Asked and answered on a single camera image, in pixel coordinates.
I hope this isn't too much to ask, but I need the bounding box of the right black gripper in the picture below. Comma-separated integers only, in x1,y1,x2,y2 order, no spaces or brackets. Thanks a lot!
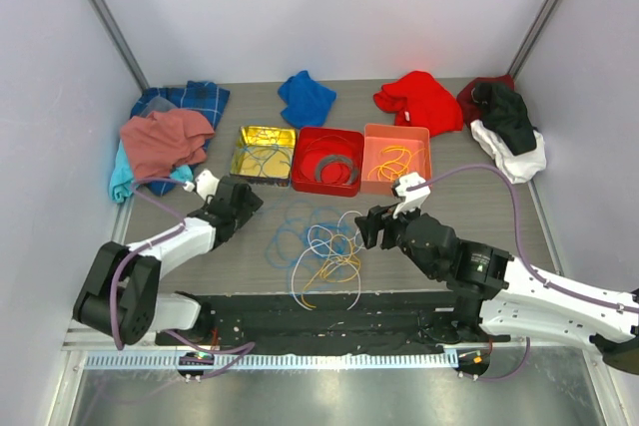
355,196,440,279

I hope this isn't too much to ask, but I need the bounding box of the blue cable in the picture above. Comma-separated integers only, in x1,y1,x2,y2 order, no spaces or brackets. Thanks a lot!
263,201,360,292
233,127,296,188

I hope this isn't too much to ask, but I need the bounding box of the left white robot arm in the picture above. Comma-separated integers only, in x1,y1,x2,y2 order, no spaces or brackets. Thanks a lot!
72,170,264,350

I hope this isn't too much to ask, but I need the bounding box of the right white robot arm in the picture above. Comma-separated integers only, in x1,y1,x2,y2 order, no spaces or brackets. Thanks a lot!
354,207,638,374

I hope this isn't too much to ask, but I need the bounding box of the gold metal tin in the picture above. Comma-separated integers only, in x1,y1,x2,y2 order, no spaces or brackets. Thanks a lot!
230,125,298,188

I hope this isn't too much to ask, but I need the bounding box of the salmon pink square box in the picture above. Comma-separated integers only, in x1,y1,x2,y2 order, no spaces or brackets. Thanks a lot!
359,124,432,196

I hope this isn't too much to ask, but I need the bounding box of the red square box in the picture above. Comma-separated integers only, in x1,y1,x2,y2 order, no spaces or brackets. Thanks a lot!
291,127,364,198

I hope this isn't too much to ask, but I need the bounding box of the salmon pink cloth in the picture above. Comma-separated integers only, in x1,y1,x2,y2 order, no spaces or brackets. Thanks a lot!
120,109,215,180

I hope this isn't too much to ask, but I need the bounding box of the blue plaid cloth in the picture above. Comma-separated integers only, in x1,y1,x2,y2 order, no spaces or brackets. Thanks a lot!
130,81,230,191

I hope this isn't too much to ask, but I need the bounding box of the light blue cloth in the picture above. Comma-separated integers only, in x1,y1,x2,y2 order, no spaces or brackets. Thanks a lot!
108,143,194,204

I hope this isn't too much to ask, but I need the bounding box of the dark red cloth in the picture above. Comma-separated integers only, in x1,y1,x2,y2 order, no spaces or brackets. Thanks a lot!
456,75,515,127

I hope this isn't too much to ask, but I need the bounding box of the white cloth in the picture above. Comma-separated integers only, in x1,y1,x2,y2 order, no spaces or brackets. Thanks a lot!
470,120,547,185

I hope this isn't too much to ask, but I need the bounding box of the black cloth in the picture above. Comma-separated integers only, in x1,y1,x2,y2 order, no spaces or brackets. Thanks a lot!
471,82,537,156

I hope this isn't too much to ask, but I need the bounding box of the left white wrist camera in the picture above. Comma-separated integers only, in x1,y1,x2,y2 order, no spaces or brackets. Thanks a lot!
183,169,220,201

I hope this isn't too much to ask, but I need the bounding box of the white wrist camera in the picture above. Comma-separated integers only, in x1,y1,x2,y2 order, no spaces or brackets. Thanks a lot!
392,172,431,219
183,169,220,201

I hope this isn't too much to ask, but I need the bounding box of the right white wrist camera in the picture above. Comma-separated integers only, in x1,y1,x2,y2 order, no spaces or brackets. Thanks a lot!
392,172,431,219

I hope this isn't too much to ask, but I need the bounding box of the white cable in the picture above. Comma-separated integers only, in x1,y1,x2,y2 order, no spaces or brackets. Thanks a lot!
288,210,365,311

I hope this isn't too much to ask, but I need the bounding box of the grey tape ring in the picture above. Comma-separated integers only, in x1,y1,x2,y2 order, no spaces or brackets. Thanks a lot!
313,155,360,186

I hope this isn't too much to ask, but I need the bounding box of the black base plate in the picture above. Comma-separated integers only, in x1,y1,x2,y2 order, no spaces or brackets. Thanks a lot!
182,291,491,356

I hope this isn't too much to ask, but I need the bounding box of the white slotted cable duct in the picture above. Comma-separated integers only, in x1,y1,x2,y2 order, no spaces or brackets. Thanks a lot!
84,349,458,371

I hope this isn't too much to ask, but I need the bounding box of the left corner aluminium post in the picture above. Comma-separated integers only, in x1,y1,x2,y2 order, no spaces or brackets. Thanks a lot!
88,0,150,91

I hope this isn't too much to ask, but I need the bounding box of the corner aluminium post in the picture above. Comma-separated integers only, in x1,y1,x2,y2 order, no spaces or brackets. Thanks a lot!
507,0,562,79
88,0,150,91

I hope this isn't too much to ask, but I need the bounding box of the right corner aluminium post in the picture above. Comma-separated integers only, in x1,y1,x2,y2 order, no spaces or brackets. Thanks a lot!
507,0,562,79

